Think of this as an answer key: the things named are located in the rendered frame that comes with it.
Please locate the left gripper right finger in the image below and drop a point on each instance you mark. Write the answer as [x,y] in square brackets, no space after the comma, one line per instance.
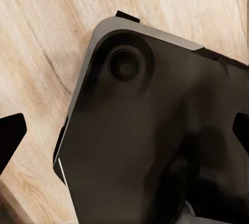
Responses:
[241,129]

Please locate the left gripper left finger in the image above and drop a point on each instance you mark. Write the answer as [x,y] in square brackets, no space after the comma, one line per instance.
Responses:
[12,131]

